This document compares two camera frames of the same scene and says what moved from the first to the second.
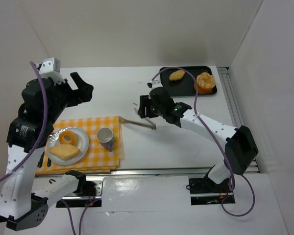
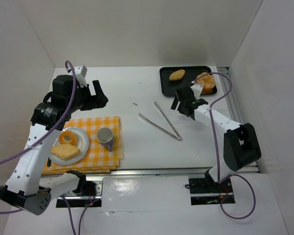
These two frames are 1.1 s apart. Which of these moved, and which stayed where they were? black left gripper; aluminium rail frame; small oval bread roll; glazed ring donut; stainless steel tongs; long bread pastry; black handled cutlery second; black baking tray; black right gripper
Moved: black left gripper; black right gripper; stainless steel tongs
Stayed: black handled cutlery second; aluminium rail frame; glazed ring donut; long bread pastry; black baking tray; small oval bread roll
